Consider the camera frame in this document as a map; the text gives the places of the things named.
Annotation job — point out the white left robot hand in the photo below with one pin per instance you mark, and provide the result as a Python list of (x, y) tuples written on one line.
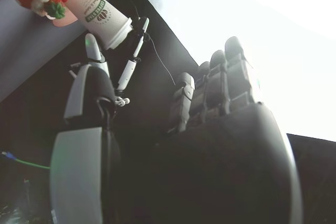
[(210, 169)]

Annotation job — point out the white paper cup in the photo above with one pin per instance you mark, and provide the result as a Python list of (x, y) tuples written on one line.
[(97, 16)]

